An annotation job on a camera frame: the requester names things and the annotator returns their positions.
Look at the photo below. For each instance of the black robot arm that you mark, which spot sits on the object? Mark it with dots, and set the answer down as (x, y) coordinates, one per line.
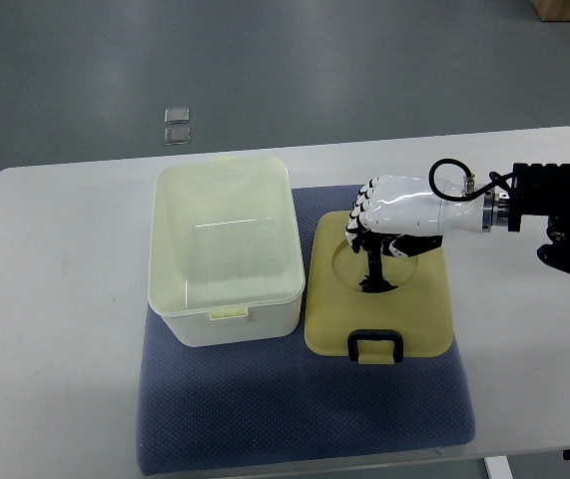
(528, 190)

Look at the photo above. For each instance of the cardboard box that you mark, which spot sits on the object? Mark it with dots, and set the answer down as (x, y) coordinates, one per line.
(552, 10)

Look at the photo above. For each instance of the white storage box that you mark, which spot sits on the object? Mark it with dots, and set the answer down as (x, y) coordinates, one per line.
(225, 257)

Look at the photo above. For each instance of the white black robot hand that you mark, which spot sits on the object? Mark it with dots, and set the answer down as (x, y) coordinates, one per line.
(402, 217)

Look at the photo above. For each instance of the upper floor socket plate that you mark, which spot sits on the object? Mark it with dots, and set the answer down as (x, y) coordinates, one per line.
(177, 115)

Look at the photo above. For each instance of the yellow box lid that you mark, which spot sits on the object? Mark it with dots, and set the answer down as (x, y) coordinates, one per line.
(372, 308)

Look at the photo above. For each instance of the blue-grey fabric cushion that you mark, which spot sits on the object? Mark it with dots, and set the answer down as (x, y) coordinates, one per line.
(274, 401)

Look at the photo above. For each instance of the white table leg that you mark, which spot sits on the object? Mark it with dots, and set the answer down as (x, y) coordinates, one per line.
(498, 467)

